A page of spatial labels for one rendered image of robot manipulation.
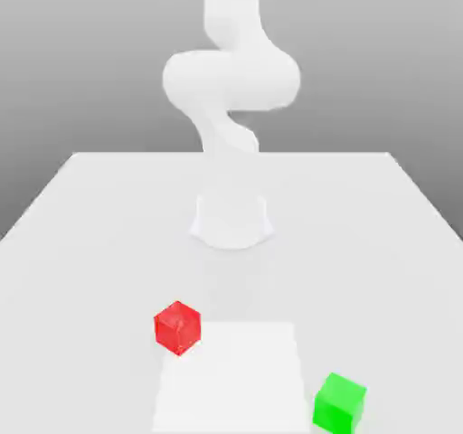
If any small red cube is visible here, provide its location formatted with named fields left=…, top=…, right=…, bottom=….
left=153, top=299, right=203, bottom=357

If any small green cube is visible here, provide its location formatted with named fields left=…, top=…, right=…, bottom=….
left=311, top=371, right=368, bottom=434

